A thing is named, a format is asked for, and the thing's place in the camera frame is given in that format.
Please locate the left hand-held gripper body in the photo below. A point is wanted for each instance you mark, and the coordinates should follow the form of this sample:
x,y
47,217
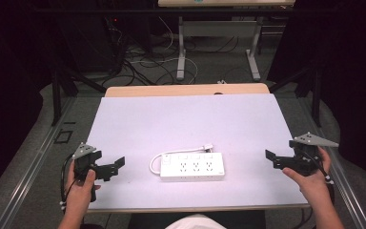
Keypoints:
x,y
83,162

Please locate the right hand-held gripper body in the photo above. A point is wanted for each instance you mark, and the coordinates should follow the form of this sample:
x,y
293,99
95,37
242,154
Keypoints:
x,y
305,159

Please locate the white power strip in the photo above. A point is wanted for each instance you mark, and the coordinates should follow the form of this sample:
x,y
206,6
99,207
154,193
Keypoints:
x,y
192,167
158,158

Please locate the person's right hand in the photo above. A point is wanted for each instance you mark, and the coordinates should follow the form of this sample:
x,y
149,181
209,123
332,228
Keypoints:
x,y
313,184

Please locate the person's left hand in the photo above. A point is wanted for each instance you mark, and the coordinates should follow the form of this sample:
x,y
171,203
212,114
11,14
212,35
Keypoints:
x,y
82,194

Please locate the black square floor socket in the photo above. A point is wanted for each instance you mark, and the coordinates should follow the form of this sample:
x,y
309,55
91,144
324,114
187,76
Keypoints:
x,y
63,136

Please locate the person's dark pants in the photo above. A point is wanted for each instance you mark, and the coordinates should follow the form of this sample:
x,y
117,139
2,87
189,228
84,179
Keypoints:
x,y
146,221

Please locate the black metal stand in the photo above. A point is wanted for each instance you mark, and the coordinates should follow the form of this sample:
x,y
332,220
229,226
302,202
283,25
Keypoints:
x,y
56,95
316,95

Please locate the white table mat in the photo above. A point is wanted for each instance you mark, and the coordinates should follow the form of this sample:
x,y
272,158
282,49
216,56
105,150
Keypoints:
x,y
190,120

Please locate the wooden table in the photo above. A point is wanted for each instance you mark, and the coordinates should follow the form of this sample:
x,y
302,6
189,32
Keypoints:
x,y
171,90

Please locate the person's white shirt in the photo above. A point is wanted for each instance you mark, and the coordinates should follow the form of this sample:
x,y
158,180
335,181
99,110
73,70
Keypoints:
x,y
197,222

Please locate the dark equipment cabinet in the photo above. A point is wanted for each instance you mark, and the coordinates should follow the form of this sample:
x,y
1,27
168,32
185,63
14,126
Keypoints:
x,y
85,41

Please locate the desk with grey metal legs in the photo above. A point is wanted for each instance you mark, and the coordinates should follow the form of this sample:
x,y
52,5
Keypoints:
x,y
181,47

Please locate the black horizontal bar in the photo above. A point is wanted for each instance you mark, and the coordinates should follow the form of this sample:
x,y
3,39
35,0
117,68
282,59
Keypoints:
x,y
108,10

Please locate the metal floor rail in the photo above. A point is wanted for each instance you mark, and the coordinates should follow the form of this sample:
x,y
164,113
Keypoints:
x,y
35,165
343,178

